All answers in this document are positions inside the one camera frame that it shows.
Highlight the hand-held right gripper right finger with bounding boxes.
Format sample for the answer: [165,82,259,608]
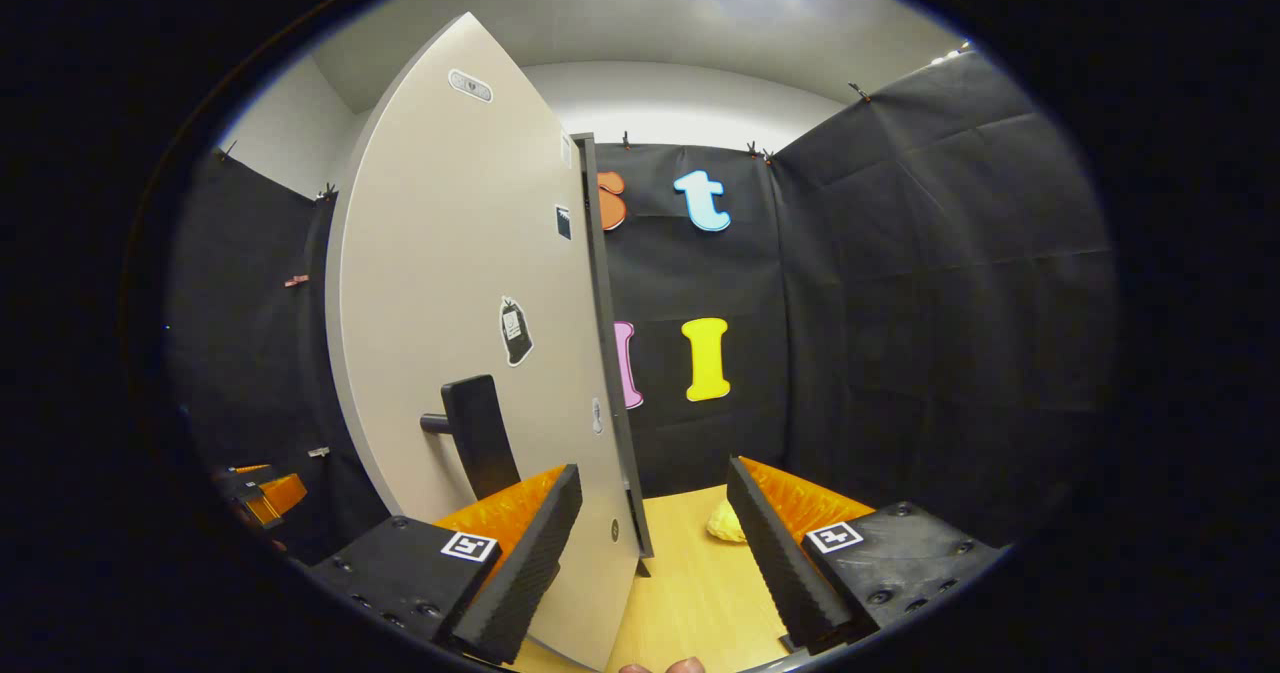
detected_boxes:
[725,454,1005,655]

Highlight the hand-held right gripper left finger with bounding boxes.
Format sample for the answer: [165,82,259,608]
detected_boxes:
[308,463,585,667]

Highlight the dark grey cabinet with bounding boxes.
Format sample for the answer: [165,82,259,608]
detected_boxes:
[572,131,657,578]

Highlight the beige cabinet door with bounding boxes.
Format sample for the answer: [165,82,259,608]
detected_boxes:
[325,11,642,672]

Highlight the pale yellow lumpy object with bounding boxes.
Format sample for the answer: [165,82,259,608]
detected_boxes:
[705,500,748,545]

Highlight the black backdrop cloth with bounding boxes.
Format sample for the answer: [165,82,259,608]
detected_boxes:
[165,48,1120,566]

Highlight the black door handle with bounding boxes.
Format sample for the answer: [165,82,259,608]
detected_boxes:
[420,373,524,503]

